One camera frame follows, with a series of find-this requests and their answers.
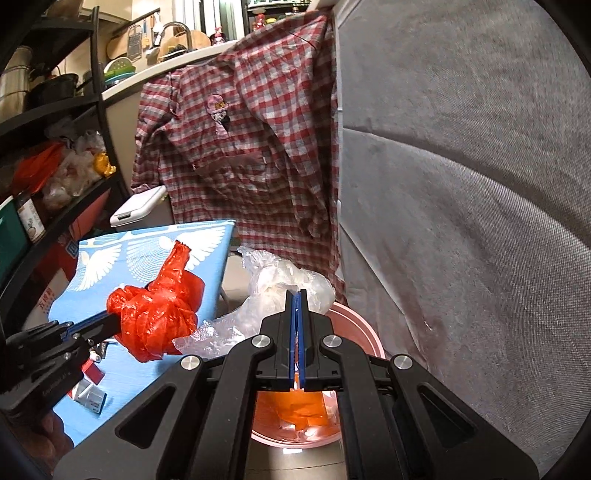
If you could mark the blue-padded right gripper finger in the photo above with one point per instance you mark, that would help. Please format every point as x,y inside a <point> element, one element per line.
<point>301,309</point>
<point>290,331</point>

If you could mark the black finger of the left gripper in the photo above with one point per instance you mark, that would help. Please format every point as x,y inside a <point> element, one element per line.
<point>95,329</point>

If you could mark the clear plastic bag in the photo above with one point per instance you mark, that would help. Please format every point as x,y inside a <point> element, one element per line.
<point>271,278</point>

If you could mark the red plastic bag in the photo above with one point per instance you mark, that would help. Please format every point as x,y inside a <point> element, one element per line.
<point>151,318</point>

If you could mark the red white milk carton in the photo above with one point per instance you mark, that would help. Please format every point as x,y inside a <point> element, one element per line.
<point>87,392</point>

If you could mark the pink plastic trash bin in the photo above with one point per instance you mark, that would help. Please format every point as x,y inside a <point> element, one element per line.
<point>347,325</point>

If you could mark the kitchen faucet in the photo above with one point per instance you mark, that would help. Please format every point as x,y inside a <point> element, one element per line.
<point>180,34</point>

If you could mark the person's left hand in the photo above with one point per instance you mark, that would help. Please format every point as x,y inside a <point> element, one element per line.
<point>47,443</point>

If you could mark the blue tablecloth with white wings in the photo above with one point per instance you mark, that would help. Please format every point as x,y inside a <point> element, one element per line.
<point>134,258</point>

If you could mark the orange snack bag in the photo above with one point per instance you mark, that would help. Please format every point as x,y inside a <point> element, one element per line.
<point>296,413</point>

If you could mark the red white cardboard box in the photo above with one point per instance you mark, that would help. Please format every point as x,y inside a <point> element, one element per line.
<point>40,292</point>

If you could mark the glass jar with label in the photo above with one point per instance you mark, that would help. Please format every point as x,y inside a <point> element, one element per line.
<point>29,217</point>

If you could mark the green plastic container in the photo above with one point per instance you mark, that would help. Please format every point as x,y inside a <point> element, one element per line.
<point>13,240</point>

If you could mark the white lidded bin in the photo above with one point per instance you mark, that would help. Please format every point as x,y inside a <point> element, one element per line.
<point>138,206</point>

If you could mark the bagged food on shelf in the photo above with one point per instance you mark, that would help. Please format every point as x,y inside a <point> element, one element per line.
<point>76,172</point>

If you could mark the yellow bag on shelf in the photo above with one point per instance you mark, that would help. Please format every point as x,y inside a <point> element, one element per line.
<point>102,165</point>

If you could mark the black storage shelf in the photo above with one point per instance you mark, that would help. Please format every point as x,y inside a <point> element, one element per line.
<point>66,102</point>

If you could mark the red plaid shirt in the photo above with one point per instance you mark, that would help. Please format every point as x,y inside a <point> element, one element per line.
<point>251,136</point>

